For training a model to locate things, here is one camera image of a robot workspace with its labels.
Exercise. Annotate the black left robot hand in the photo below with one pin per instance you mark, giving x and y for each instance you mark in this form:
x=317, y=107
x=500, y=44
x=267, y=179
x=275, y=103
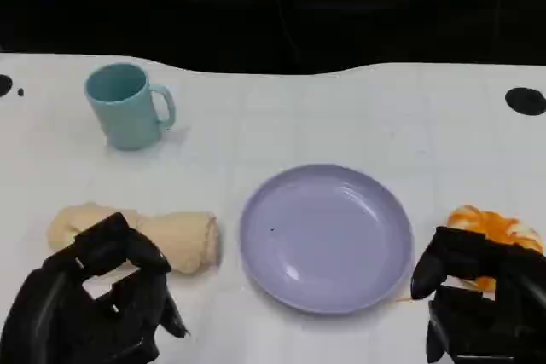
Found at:
x=47, y=308

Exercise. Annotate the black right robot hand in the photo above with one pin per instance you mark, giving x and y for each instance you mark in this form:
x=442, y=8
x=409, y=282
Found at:
x=512, y=321

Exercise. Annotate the lilac plate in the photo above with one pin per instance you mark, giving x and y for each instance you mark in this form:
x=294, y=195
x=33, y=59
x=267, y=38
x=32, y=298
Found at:
x=326, y=240

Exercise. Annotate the pale green mug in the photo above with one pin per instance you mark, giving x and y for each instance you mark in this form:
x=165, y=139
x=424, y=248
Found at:
x=128, y=121

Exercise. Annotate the large black table grommet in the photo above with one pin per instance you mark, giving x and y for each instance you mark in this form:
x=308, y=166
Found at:
x=526, y=101

